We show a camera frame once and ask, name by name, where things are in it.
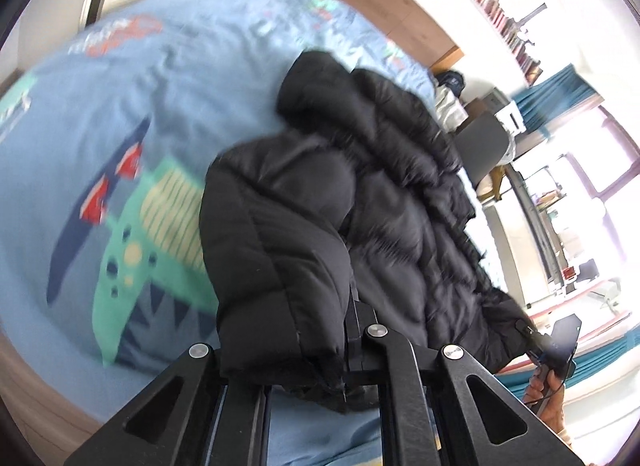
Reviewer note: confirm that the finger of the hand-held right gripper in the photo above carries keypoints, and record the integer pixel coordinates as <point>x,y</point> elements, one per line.
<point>537,351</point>

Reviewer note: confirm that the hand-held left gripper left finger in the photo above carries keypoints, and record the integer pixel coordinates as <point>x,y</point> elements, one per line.
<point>200,376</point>

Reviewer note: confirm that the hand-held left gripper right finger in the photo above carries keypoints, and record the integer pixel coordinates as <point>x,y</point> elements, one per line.
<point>396,363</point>

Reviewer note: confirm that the black puffer jacket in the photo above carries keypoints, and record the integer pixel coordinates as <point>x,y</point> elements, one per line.
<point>400,226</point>

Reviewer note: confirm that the person's right forearm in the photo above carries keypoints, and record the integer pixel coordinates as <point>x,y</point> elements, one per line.
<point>557,423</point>

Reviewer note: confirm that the person's right hand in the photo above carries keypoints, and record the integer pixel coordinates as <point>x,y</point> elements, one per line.
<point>540,388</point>

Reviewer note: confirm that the teal cloth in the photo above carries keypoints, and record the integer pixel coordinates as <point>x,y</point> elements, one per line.
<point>600,361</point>

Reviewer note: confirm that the grey desk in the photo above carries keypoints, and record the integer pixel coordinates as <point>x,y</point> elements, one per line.
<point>535,226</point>

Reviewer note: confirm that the grey chair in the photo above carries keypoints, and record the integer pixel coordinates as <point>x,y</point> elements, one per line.
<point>482,145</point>

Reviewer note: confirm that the white printer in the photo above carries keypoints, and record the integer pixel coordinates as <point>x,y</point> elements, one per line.
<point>505,110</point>

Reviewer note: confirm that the teal curtain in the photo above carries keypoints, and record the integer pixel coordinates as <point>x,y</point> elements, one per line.
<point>555,100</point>

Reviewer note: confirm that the beige clothing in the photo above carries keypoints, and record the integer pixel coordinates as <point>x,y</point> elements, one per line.
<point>450,105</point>

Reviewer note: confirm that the bed with blue printed sheet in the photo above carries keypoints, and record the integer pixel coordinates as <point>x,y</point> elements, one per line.
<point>100,120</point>

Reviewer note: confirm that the black backpack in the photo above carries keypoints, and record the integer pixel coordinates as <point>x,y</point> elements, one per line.
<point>451,81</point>

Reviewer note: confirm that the row of books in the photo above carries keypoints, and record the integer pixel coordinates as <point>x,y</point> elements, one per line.
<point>495,5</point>

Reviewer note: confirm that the wooden headboard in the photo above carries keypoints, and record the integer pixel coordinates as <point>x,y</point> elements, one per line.
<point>390,10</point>

